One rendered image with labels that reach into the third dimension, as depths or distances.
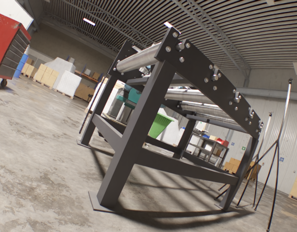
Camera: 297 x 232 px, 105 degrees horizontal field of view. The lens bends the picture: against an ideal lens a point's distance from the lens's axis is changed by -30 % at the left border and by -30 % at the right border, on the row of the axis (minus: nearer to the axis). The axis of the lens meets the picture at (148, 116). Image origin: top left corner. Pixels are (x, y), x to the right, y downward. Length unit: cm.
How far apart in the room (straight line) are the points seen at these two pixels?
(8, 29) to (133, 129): 221
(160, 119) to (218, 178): 331
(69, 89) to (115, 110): 709
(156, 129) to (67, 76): 660
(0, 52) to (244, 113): 277
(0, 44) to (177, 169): 243
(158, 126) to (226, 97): 345
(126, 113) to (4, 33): 223
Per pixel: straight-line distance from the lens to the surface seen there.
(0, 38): 251
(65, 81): 960
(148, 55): 97
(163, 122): 442
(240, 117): 131
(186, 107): 188
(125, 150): 69
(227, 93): 112
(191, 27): 1294
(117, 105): 266
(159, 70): 72
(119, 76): 165
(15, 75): 636
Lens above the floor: 44
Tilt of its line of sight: 3 degrees up
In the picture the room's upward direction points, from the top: 24 degrees clockwise
